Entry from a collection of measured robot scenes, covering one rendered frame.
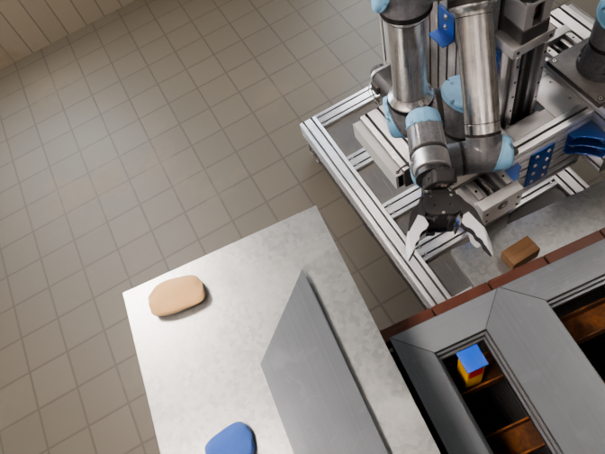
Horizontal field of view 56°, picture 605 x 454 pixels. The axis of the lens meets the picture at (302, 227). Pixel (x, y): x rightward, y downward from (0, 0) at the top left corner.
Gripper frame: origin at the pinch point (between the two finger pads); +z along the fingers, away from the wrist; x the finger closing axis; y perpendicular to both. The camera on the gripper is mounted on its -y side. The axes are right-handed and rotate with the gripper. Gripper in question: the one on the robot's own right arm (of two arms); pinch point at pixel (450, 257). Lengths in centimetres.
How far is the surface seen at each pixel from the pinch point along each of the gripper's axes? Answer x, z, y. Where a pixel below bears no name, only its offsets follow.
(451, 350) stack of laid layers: -10, -2, 61
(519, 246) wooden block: -38, -37, 68
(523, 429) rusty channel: -29, 17, 74
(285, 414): 34, 17, 43
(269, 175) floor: 50, -132, 154
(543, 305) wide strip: -35, -11, 55
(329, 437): 24, 22, 42
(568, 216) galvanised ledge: -57, -48, 71
